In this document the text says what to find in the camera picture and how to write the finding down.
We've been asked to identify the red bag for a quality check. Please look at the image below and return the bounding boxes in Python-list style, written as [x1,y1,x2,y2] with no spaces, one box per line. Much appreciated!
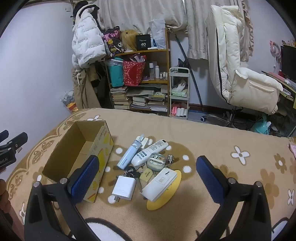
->
[122,60,146,87]

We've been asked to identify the pile of books and papers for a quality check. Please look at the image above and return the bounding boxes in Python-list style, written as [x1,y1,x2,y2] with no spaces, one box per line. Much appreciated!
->
[127,85,169,113]

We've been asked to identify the cartoon earbud case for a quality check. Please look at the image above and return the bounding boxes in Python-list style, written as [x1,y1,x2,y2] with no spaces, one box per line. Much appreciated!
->
[147,154,167,172]

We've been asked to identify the light blue cylinder with strap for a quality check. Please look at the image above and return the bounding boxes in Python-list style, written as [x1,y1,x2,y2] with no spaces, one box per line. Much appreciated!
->
[117,135,149,169]

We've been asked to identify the beige curtain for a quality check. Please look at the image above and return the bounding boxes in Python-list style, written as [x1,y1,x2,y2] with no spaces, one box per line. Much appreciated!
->
[97,0,252,61]

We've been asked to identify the cluttered desk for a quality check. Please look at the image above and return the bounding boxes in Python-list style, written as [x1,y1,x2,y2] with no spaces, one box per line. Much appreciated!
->
[261,71,296,137]

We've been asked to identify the teal bag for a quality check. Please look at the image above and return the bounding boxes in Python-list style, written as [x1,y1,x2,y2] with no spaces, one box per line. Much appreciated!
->
[107,59,124,87]

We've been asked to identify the cream padded office chair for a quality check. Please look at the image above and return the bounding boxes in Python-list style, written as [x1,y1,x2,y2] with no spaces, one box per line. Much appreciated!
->
[201,5,284,128]

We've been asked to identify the row of small bottles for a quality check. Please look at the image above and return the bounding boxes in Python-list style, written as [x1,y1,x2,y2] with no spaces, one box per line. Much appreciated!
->
[148,62,169,80]

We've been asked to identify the white paper bag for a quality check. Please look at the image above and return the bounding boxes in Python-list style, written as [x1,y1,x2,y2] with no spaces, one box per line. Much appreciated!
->
[149,20,167,49]

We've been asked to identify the snack bag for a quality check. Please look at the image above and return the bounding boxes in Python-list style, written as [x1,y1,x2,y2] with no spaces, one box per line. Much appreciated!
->
[60,90,77,113]

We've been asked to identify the stack of books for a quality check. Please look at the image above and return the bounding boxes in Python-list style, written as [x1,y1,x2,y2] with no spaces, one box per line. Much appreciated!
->
[110,86,132,110]

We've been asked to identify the black monitor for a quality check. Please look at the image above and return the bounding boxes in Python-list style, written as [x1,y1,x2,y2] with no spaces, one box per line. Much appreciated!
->
[280,45,296,81]

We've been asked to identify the black box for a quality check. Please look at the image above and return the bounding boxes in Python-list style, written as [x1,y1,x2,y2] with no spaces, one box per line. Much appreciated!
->
[135,34,152,51]

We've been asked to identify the tan flower printed blanket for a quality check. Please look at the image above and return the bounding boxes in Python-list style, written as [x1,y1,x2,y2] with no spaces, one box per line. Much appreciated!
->
[5,108,296,241]

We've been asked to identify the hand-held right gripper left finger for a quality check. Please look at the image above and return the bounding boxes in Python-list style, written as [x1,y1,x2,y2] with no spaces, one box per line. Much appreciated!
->
[24,155,102,241]

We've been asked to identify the dark pole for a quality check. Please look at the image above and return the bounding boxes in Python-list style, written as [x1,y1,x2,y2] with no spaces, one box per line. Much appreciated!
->
[174,32,204,112]

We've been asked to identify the cartoon printed bag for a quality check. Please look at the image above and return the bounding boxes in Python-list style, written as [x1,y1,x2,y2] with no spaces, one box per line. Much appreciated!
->
[102,27,123,57]

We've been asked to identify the green and yellow oval board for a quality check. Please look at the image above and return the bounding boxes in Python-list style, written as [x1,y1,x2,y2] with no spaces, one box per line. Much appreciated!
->
[146,170,182,211]

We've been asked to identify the pink fan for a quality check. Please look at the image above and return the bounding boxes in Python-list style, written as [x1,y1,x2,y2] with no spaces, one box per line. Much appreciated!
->
[269,40,282,75]

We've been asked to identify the wooden shelf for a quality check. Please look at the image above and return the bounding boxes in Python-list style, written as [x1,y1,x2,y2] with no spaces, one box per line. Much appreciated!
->
[105,28,171,116]

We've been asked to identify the cardboard box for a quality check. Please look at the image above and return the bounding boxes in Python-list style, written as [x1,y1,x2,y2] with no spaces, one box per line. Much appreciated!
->
[42,120,114,204]

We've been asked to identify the white puffer jacket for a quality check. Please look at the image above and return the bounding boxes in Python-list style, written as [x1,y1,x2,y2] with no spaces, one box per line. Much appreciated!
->
[71,6,107,69]

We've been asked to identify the beige coat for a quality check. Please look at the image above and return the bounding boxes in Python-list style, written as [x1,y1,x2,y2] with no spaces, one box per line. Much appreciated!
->
[73,67,102,109]

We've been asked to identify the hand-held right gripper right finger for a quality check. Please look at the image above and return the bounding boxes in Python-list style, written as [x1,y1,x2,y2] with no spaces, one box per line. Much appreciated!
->
[196,156,272,241]

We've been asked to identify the pink cloth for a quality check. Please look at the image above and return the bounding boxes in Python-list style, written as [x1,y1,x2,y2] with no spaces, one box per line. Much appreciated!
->
[288,142,296,160]

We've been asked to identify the bunch of keys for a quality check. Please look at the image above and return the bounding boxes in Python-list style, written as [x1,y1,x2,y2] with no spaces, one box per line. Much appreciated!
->
[124,166,145,193]

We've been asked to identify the blond wig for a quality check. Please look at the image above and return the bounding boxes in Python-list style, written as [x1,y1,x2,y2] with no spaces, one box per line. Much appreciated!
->
[120,30,137,52]

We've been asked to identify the white charger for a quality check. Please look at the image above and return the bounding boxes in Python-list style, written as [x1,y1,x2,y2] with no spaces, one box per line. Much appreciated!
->
[112,176,137,204]

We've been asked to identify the white rolling cart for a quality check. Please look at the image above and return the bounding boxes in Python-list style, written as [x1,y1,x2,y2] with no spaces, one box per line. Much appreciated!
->
[169,67,191,120]

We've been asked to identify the tan card tag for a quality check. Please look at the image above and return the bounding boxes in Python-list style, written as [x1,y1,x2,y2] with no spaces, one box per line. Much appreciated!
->
[141,169,155,182]

